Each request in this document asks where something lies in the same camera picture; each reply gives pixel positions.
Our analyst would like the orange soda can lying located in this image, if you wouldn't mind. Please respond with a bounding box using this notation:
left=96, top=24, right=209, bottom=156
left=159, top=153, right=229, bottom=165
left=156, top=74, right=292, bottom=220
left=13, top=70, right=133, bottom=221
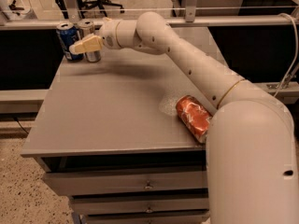
left=176, top=95, right=212, bottom=144

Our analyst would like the blue pepsi can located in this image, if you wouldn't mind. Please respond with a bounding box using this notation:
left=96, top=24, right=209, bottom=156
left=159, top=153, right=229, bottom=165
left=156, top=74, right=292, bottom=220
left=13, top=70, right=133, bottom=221
left=56, top=22, right=83, bottom=62

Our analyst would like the middle grey drawer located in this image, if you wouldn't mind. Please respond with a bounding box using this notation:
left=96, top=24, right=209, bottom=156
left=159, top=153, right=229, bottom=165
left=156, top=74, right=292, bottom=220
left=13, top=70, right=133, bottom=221
left=70, top=191, right=209, bottom=215

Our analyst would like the grey metal rail frame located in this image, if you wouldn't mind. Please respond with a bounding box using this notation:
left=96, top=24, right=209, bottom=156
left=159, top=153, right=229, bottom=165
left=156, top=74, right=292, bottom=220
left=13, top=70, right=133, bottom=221
left=1, top=0, right=299, bottom=30

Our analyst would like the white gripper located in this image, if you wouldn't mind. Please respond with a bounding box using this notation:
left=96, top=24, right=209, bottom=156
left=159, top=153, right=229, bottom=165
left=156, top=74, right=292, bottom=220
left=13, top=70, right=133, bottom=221
left=69, top=17, right=121, bottom=54

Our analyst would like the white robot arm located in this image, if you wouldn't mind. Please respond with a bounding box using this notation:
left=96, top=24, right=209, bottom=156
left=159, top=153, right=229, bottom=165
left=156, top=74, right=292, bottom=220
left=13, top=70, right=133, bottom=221
left=70, top=12, right=299, bottom=224

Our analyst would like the white cable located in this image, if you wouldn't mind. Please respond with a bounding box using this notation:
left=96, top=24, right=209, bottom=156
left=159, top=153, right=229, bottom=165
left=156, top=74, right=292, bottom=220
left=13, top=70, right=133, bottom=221
left=273, top=12, right=299, bottom=98

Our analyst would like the bottom grey drawer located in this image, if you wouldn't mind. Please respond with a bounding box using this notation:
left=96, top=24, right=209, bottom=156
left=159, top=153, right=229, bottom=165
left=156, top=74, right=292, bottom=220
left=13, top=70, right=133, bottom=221
left=86, top=210, right=209, bottom=224

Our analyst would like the silver redbull can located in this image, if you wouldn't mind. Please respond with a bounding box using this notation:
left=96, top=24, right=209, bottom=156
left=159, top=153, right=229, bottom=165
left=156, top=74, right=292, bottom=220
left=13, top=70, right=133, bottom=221
left=78, top=20, right=101, bottom=63

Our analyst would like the top grey drawer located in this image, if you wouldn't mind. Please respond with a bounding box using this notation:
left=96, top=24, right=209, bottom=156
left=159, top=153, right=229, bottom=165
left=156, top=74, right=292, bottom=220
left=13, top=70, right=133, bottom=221
left=44, top=166, right=207, bottom=196

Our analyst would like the grey drawer cabinet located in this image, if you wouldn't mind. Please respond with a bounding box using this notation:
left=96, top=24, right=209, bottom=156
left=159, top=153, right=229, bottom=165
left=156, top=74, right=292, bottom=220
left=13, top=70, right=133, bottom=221
left=20, top=26, right=237, bottom=224

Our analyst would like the grey drawer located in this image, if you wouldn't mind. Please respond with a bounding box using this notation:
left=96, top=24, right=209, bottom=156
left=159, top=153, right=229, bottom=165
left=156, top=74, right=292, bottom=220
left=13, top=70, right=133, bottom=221
left=44, top=166, right=207, bottom=196
left=70, top=191, right=209, bottom=215
left=86, top=210, right=209, bottom=224

